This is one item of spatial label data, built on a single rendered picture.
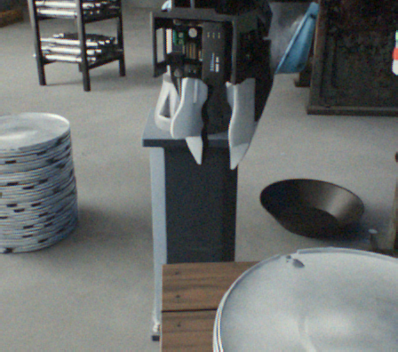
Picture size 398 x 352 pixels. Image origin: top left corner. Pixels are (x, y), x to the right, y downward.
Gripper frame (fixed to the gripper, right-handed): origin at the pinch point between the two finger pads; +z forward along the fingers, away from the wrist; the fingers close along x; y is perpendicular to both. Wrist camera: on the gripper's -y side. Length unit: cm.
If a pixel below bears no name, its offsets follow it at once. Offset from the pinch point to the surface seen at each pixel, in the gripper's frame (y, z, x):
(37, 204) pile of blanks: -47, 43, -66
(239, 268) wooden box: -10.8, 21.6, -0.3
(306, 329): 2.7, 16.6, 10.3
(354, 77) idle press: -205, 39, 3
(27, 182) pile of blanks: -46, 37, -67
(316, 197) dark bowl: -98, 54, 1
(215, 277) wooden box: -7.9, 21.6, -2.7
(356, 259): -12.2, 17.1, 14.1
